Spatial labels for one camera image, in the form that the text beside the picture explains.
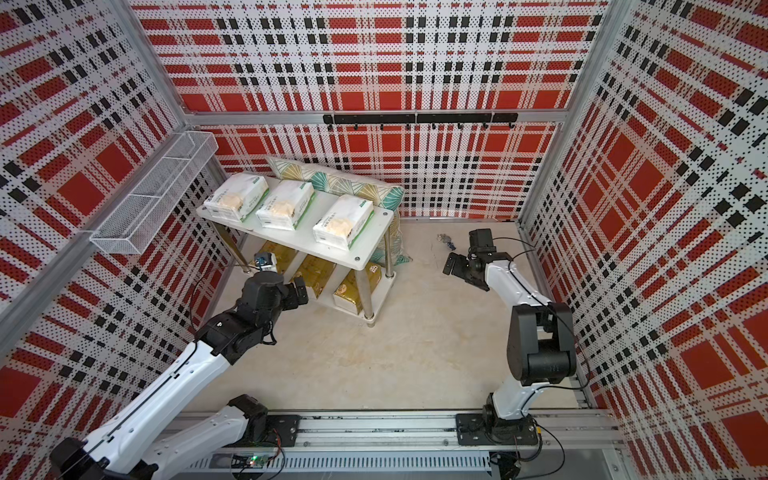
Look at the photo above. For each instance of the small green circuit board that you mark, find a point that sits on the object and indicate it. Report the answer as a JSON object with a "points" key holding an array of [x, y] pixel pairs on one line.
{"points": [[240, 462]]}

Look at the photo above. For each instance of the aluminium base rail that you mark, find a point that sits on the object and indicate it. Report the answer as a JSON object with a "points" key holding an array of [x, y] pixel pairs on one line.
{"points": [[578, 444]]}

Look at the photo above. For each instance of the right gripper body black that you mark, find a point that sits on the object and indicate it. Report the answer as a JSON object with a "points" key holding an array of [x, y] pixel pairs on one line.
{"points": [[462, 268]]}

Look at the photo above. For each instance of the gold tissue pack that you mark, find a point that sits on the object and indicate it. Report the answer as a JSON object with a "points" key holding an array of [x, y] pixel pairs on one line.
{"points": [[347, 295], [316, 273], [284, 255]]}

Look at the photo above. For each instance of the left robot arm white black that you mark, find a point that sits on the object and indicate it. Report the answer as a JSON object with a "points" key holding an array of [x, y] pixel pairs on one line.
{"points": [[128, 445]]}

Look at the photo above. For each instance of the white wire mesh basket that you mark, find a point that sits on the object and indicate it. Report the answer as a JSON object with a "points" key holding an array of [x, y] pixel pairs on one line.
{"points": [[135, 221]]}

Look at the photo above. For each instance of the white tissue pack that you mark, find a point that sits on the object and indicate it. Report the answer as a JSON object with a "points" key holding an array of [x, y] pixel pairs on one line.
{"points": [[285, 205], [343, 222], [237, 197]]}

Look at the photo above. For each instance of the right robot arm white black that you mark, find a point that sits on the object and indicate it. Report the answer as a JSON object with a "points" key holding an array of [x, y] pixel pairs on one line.
{"points": [[540, 350]]}

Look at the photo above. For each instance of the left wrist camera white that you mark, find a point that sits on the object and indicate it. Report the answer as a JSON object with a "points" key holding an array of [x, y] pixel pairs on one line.
{"points": [[265, 261]]}

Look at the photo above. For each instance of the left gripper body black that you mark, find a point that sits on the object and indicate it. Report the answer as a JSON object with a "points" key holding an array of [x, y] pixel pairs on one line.
{"points": [[292, 301]]}

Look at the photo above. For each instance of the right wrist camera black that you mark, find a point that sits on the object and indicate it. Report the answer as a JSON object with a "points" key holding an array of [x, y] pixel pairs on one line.
{"points": [[481, 242]]}

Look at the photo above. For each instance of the white two-tier shelf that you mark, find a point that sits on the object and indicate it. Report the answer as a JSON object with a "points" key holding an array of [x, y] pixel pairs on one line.
{"points": [[351, 261]]}

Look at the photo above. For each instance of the small floor debris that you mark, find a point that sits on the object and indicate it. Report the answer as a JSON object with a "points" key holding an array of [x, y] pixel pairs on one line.
{"points": [[445, 239]]}

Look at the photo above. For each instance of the geometric patterned pillow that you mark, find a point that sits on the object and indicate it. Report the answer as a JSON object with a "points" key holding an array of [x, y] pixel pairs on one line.
{"points": [[335, 182]]}

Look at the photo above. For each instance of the black wall hook rail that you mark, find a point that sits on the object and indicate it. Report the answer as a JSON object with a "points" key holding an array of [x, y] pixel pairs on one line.
{"points": [[357, 120]]}

